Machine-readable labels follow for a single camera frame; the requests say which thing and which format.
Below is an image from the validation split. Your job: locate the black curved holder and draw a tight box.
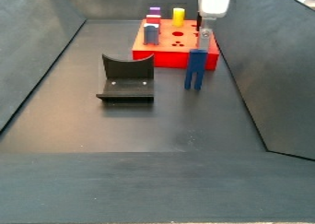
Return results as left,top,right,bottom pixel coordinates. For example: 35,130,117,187
96,54,154,100

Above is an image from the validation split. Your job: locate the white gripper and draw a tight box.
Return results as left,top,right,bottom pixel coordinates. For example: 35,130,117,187
196,0,234,51

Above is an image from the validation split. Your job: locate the purple rectangular peg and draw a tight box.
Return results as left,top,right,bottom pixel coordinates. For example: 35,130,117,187
150,6,162,15

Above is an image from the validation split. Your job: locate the yellow cylinder peg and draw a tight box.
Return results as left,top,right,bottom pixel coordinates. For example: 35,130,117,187
172,7,184,27

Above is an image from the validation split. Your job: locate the red rectangular peg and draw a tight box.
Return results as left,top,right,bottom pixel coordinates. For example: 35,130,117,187
147,15,162,24

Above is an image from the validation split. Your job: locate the blue two-pronged square-circle object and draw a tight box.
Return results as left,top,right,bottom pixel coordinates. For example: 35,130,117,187
184,49,208,90

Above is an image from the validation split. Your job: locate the red fixture block with holes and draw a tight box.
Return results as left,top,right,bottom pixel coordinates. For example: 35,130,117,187
132,18,220,71

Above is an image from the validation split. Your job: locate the light blue notched peg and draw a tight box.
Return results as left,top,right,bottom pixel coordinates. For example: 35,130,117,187
144,23,159,45

